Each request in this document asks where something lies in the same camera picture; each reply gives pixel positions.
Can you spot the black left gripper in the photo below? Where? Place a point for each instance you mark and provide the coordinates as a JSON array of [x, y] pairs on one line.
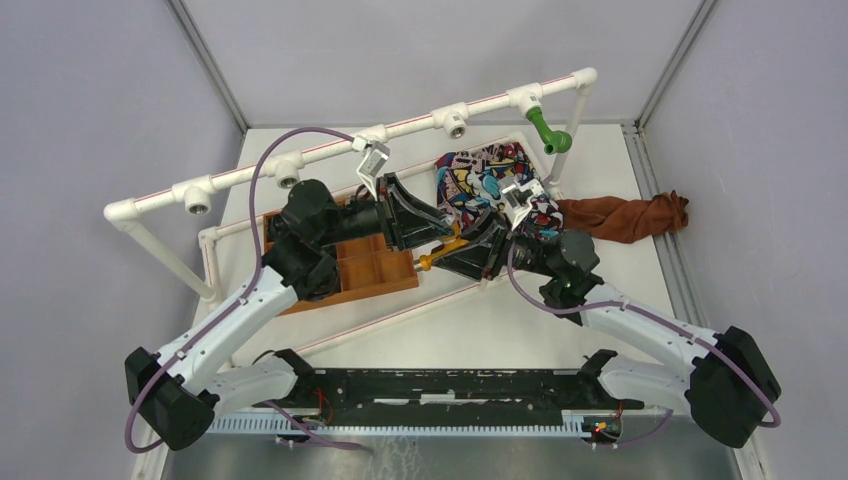
[[416, 222]]

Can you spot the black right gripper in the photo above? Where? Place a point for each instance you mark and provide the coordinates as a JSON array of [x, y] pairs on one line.
[[481, 257]]

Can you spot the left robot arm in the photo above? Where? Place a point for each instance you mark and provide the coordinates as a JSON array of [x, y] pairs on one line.
[[179, 390]]

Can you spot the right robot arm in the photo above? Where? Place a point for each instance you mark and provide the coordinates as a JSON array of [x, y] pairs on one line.
[[720, 380]]

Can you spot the green plastic water faucet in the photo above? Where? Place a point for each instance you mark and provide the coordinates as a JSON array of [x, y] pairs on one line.
[[554, 141]]

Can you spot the wooden compartment tray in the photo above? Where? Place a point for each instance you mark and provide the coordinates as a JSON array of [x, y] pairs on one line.
[[366, 267]]

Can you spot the comic print cloth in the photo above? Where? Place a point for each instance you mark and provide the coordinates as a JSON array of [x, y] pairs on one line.
[[467, 181]]

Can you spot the brown cloth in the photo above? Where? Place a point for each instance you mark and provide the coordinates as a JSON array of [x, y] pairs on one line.
[[626, 221]]

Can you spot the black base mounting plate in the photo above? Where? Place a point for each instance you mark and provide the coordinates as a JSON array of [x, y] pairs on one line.
[[448, 398]]

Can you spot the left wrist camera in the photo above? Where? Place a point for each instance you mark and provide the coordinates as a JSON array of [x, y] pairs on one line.
[[375, 155]]

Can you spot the white pvc pipe frame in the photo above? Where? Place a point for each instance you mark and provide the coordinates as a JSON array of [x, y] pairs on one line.
[[415, 144]]

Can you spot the white slotted cable duct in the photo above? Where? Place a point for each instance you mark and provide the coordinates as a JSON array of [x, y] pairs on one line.
[[272, 423]]

